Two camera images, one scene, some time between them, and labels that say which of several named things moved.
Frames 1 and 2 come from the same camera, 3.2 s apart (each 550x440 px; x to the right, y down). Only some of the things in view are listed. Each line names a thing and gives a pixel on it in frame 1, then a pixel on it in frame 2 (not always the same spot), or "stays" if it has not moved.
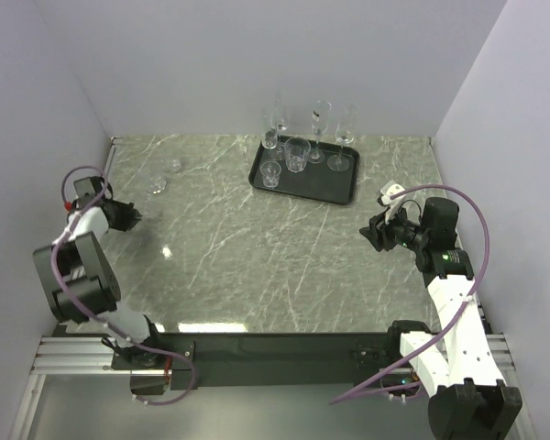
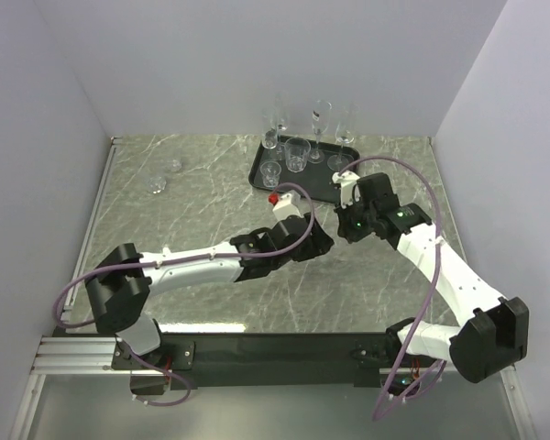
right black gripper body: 409,234 → 357,219
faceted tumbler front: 156,184 stays
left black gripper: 131,215 → 317,245
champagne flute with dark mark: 320,117 stays
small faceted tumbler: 270,171 stays
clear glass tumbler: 297,150 stays
